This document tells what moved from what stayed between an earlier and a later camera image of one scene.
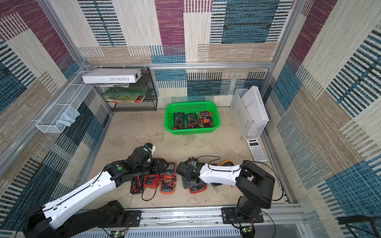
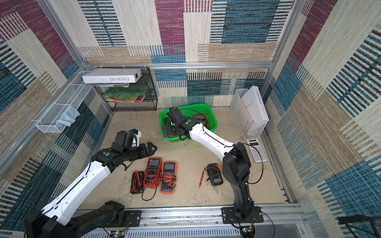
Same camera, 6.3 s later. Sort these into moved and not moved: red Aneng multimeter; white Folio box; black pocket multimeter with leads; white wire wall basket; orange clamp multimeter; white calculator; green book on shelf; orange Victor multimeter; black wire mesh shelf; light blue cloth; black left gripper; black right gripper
Moved: red Aneng multimeter; orange clamp multimeter; black right gripper; black left gripper
Not moved: orange Victor multimeter; black wire mesh shelf; light blue cloth; white Folio box; white calculator; white wire wall basket; green book on shelf; black pocket multimeter with leads
